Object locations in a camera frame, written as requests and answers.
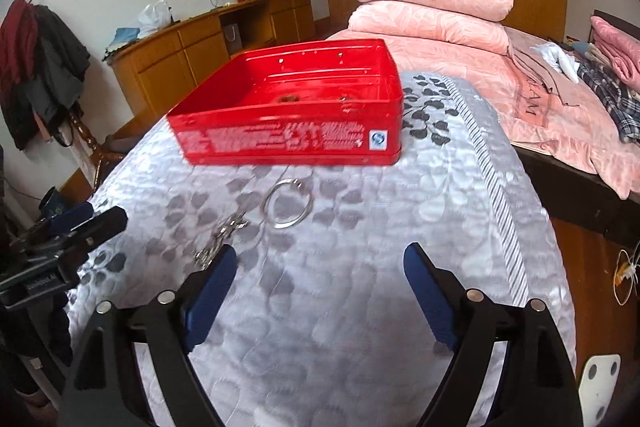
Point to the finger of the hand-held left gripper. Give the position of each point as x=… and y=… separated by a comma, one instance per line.
x=70, y=214
x=100, y=224

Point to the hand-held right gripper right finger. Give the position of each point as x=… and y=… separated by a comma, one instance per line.
x=430, y=297

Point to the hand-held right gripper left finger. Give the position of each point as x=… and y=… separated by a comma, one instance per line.
x=210, y=297

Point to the thin silver bangle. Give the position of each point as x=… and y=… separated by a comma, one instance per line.
x=306, y=212

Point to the red plastic tray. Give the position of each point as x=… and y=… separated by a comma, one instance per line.
x=280, y=142

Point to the brown round pendant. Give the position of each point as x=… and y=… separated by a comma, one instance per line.
x=288, y=99

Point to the dark blue bin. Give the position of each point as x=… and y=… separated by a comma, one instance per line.
x=52, y=203

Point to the wooden coat rack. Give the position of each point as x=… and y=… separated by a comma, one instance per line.
x=82, y=137

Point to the grey leaf print quilt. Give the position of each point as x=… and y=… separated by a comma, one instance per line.
x=320, y=297

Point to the dark jackets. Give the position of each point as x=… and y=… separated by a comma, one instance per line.
x=55, y=67

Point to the wooden sideboard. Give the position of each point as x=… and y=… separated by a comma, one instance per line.
x=165, y=62

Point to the red scarf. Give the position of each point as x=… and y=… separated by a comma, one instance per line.
x=17, y=42

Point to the blue cloth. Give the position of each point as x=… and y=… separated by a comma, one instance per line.
x=122, y=39

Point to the white perforated plastic chair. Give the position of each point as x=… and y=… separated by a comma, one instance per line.
x=600, y=382

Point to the white plastic bag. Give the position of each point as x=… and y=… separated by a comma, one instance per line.
x=155, y=19

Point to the bed with pink sheet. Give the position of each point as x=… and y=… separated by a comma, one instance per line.
x=560, y=127

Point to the grey paper bag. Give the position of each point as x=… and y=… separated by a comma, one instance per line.
x=232, y=39

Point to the plaid folded clothes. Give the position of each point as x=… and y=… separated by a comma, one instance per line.
x=610, y=97

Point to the white cloth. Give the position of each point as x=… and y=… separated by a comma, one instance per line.
x=557, y=57

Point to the pink folded blanket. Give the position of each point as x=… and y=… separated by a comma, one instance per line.
x=617, y=52

